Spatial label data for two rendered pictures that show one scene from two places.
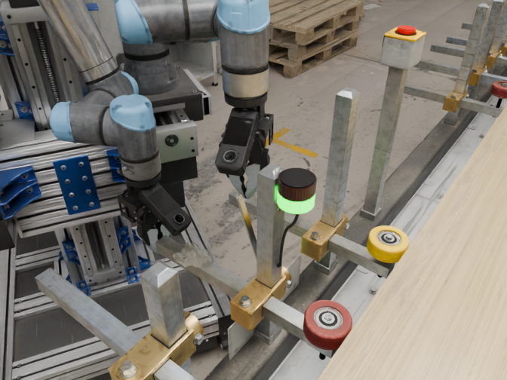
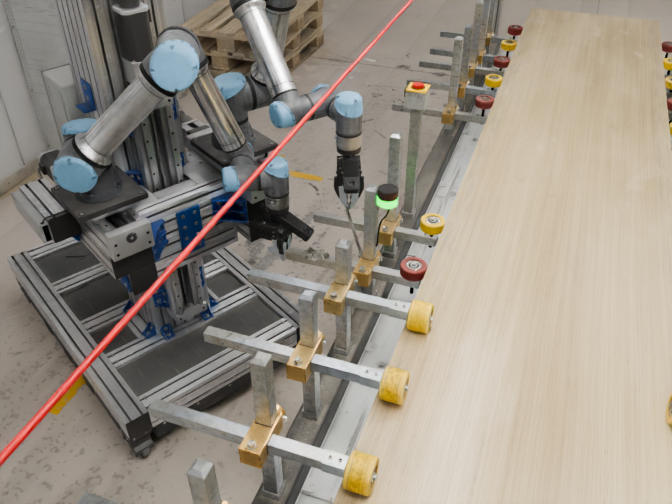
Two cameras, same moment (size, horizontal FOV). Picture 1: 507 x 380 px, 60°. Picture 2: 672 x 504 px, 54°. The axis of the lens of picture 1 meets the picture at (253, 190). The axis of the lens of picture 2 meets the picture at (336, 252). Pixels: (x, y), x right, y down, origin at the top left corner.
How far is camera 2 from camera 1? 1.23 m
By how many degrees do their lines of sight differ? 14
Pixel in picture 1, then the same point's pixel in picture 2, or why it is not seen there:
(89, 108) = (248, 169)
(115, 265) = (200, 301)
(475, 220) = (480, 201)
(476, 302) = (487, 243)
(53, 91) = (161, 159)
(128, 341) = (323, 288)
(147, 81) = not seen: hidden behind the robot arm
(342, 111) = (395, 146)
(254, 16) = (358, 109)
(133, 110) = (281, 166)
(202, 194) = not seen: hidden behind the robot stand
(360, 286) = not seen: hidden behind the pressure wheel
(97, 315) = (298, 282)
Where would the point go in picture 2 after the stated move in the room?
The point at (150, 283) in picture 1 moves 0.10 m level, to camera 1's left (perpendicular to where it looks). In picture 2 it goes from (342, 248) to (305, 255)
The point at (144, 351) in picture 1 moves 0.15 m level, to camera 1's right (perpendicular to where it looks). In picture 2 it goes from (336, 288) to (388, 278)
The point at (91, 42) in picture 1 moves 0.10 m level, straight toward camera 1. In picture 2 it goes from (233, 125) to (251, 138)
